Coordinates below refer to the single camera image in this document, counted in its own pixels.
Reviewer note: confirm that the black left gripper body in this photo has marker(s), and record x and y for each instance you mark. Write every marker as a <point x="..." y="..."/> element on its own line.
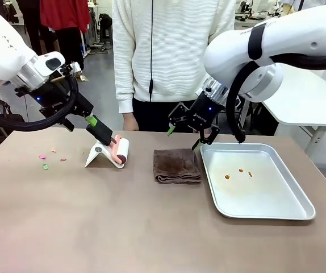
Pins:
<point x="66" y="102"/>

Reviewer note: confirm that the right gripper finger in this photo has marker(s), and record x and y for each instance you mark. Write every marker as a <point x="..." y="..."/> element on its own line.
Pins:
<point x="209" y="136"/>
<point x="178" y="115"/>

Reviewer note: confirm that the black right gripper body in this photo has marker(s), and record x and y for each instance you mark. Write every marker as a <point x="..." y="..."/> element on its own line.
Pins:
<point x="204" y="115"/>

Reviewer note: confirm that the brown cloth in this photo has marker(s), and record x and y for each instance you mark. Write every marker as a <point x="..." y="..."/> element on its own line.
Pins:
<point x="177" y="166"/>

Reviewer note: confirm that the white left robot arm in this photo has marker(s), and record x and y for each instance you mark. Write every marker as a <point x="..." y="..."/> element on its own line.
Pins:
<point x="1" y="54"/>

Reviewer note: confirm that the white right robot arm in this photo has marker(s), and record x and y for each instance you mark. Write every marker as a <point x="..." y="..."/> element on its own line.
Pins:
<point x="293" y="37"/>

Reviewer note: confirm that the person's right hand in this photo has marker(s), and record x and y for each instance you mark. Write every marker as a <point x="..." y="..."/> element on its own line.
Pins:
<point x="130" y="122"/>

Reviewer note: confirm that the white folding stand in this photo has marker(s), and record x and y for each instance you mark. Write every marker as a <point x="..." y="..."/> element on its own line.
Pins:
<point x="96" y="156"/>

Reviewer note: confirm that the black bag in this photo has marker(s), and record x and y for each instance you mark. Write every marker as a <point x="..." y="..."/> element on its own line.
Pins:
<point x="5" y="116"/>

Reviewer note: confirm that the green paper scrap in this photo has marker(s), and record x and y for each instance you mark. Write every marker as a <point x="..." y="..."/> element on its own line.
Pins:
<point x="45" y="166"/>

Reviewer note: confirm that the person in white sweater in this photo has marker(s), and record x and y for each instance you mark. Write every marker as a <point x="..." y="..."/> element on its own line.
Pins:
<point x="174" y="48"/>

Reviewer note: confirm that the silver metal tray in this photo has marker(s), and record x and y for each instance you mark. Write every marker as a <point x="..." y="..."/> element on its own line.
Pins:
<point x="265" y="196"/>

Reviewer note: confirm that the bystander in red top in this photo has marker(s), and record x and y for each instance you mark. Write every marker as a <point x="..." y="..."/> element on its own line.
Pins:
<point x="63" y="20"/>

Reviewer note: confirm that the black office chair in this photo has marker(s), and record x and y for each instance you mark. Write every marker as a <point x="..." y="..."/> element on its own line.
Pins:
<point x="105" y="27"/>

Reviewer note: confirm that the bystander in black clothes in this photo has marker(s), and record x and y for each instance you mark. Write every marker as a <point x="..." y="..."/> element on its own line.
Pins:
<point x="33" y="22"/>

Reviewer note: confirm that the large white table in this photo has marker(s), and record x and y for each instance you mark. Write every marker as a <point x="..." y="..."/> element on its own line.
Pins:
<point x="302" y="99"/>

